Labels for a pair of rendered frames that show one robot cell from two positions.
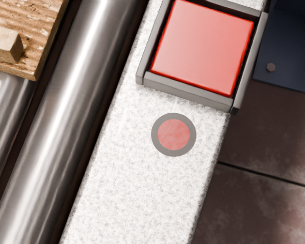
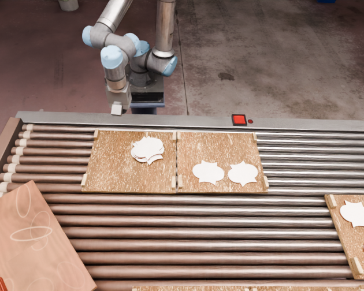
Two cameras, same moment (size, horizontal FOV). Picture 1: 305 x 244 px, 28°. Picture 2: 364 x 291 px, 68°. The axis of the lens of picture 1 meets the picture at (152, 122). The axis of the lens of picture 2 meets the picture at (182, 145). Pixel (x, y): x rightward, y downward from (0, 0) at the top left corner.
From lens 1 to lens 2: 1.36 m
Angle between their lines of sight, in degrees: 45
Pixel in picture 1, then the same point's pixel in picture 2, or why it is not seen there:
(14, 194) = (266, 133)
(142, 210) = (260, 122)
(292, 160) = not seen: hidden behind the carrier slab
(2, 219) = (270, 133)
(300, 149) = not seen: hidden behind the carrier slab
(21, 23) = (248, 135)
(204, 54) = (240, 119)
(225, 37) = (237, 117)
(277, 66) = not seen: hidden behind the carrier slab
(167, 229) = (260, 119)
